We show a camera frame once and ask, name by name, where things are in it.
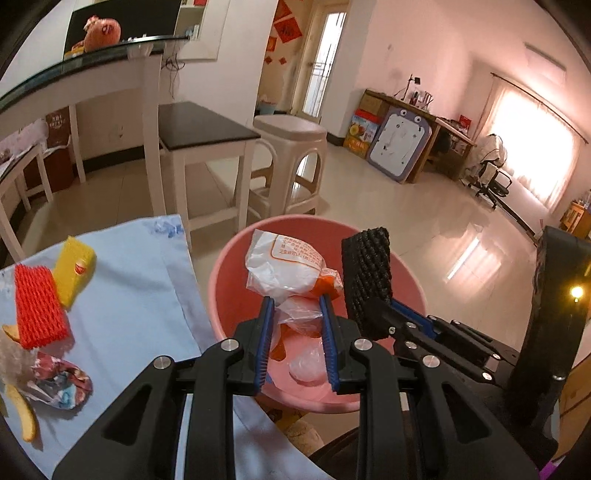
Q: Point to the white plastic bag orange print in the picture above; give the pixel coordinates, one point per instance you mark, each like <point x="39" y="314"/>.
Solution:
<point x="277" y="272"/>

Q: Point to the black office chair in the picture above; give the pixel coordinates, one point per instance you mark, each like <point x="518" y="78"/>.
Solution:
<point x="496" y="182"/>

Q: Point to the yellow fruit peel strip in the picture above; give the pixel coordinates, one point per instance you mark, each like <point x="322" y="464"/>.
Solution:
<point x="25" y="415"/>

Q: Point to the clear crumpled plastic bag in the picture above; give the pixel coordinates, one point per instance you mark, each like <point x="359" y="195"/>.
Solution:
<point x="298" y="318"/>

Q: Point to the beige plastic stool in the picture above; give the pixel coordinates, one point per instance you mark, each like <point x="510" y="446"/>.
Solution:
<point x="288" y="129"/>

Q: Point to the blue framed drawing board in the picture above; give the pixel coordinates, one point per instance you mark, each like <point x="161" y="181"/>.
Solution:
<point x="397" y="143"/>

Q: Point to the wall air conditioner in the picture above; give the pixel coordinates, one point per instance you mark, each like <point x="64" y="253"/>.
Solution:
<point x="545" y="62"/>

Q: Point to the light blue floral cloth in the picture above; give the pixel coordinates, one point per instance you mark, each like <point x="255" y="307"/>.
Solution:
<point x="129" y="300"/>

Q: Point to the white stool dark top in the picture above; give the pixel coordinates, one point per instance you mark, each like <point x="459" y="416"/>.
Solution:
<point x="203" y="122"/>
<point x="11" y="217"/>
<point x="39" y="175"/>

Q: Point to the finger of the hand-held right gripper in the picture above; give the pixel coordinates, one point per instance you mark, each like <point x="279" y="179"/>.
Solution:
<point x="401" y="337"/>
<point x="415" y="314"/>

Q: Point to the white window curtain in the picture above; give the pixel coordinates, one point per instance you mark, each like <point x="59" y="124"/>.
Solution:
<point x="535" y="147"/>

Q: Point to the wooden desk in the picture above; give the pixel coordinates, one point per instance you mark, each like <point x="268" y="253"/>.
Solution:
<point x="448" y="129"/>

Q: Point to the red foam fruit net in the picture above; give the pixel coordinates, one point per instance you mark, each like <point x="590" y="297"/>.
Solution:
<point x="39" y="304"/>

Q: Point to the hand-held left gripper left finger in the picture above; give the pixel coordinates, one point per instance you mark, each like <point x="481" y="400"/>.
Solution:
<point x="264" y="337"/>

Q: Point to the teal plastic bucket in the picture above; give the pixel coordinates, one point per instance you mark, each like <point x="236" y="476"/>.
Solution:
<point x="266" y="107"/>

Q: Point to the red gift bag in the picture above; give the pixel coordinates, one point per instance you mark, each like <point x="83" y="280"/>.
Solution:
<point x="57" y="152"/>

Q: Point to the black foam fruit net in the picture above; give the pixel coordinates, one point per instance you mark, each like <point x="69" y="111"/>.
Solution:
<point x="367" y="277"/>

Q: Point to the small wooden cabinet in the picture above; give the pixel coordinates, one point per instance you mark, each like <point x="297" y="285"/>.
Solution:
<point x="577" y="219"/>

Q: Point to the white printed plastic bag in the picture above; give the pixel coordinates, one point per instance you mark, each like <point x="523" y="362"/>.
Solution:
<point x="23" y="138"/>

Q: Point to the yellow foam fruit net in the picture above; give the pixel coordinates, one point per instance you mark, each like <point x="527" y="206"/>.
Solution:
<point x="74" y="272"/>

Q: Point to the white glass-top table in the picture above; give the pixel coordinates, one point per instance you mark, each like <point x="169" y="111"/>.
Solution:
<point x="92" y="57"/>

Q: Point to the clear round plastic lid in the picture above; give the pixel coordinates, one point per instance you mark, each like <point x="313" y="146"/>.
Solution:
<point x="307" y="367"/>

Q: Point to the colourful fruit carton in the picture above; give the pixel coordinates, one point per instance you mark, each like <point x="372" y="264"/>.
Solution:
<point x="362" y="134"/>

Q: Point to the red wall decoration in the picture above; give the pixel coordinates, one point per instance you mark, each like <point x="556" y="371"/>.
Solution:
<point x="287" y="23"/>

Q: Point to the crumpled colourful snack wrapper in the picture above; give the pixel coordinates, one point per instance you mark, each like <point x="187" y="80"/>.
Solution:
<point x="64" y="383"/>

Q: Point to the pink plastic basin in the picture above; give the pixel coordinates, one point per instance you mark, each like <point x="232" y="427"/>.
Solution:
<point x="231" y="295"/>

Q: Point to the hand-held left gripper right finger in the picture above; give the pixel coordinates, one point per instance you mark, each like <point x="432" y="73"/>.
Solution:
<point x="329" y="346"/>

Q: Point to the glass balcony door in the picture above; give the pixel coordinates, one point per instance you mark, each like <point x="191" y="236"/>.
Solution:
<point x="321" y="60"/>

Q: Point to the orange fruit peel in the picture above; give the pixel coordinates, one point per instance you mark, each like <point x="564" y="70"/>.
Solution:
<point x="11" y="333"/>

